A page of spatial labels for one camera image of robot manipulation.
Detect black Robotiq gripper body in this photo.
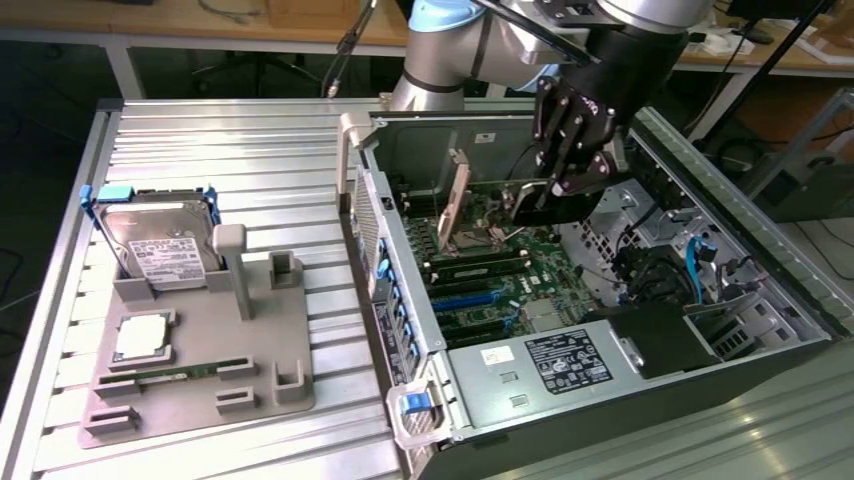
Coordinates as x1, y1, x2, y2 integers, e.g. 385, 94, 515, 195
559, 22, 689, 131

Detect expansion card with metal bracket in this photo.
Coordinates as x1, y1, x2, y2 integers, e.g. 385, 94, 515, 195
437, 148, 606, 247

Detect silver metal disk bay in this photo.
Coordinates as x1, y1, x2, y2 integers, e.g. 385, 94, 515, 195
559, 164, 676, 261

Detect white and black device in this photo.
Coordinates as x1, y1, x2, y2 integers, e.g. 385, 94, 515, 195
686, 28, 757, 56

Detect black tripod pole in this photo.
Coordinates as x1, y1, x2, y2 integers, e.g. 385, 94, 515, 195
684, 0, 840, 139

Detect green motherboard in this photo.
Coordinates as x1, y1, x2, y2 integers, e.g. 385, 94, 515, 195
399, 187, 606, 351

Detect CPU socket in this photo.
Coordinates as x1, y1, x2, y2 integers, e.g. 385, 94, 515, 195
433, 214, 499, 259

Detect black monitor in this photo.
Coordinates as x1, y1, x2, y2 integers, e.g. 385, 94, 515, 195
724, 0, 836, 21

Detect black RAM slot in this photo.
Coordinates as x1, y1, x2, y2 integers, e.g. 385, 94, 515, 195
402, 188, 455, 217

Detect black RAM stick white label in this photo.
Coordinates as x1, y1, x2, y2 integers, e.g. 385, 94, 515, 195
426, 257, 529, 284

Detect blue expansion slot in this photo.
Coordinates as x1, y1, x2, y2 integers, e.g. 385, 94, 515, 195
431, 289, 515, 314

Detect dark grey cabinet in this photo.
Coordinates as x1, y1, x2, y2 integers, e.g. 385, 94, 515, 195
757, 152, 854, 224

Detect black plastic shroud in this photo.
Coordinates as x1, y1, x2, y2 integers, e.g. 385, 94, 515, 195
578, 302, 726, 381

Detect black expansion slot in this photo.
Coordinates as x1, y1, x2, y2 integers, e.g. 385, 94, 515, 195
439, 319, 515, 344

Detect blue card retainer clips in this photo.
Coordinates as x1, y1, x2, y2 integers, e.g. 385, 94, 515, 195
374, 238, 423, 359

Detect black chair base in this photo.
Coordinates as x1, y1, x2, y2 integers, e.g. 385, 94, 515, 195
191, 49, 329, 97

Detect silver power supply unit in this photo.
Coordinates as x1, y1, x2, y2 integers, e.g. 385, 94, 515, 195
445, 319, 653, 432

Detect open black PC case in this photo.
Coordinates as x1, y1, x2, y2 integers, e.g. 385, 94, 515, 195
335, 97, 854, 480

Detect hard disk drive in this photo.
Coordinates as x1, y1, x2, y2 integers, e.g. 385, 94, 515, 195
76, 185, 226, 294

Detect grey plastic parts rack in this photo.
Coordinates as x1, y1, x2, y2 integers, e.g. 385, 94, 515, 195
78, 224, 319, 454

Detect green RAM stick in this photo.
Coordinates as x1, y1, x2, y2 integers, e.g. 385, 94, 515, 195
136, 363, 222, 387

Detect silver CPU chip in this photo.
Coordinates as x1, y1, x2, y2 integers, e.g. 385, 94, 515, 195
111, 317, 173, 364

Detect black looped wire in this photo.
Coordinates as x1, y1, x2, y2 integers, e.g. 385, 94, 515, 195
507, 142, 546, 181

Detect wooden desk white frame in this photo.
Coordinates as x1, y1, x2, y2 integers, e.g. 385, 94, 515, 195
666, 0, 854, 144
0, 0, 410, 100

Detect black wire bundle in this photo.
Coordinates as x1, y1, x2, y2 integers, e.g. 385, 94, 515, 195
604, 242, 700, 309

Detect blue wire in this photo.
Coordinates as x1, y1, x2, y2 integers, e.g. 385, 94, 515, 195
681, 232, 720, 307

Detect aluminium profile frame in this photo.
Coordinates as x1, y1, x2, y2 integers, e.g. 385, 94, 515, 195
744, 87, 854, 201

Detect dark arm cable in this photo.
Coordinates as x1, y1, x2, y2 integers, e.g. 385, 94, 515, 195
325, 0, 379, 98

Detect grey vented metal bracket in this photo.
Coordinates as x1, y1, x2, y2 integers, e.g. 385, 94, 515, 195
684, 294, 769, 362

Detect grey coiled cable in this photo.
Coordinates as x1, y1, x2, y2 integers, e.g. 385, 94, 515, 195
198, 0, 266, 16

